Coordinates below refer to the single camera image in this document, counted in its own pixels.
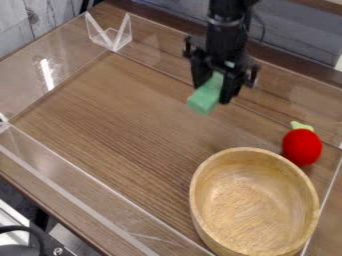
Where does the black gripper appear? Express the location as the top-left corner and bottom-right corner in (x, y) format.
(184, 16), (260, 104)

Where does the green foam block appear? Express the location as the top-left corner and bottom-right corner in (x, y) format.
(188, 72), (224, 115)

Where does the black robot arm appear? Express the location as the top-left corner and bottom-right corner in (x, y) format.
(184, 0), (260, 104)

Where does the wooden bowl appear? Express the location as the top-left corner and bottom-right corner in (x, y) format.
(189, 147), (320, 256)

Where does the red plush strawberry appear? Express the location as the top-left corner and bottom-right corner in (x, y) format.
(282, 121), (324, 166)

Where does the black metal device base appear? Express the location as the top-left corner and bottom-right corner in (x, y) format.
(0, 225), (77, 256)

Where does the clear acrylic corner bracket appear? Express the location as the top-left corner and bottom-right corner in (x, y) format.
(85, 12), (133, 52)

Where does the clear acrylic tray wall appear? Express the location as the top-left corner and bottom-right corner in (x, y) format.
(0, 113), (214, 256)

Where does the black cable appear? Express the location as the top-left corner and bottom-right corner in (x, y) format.
(0, 223), (49, 256)

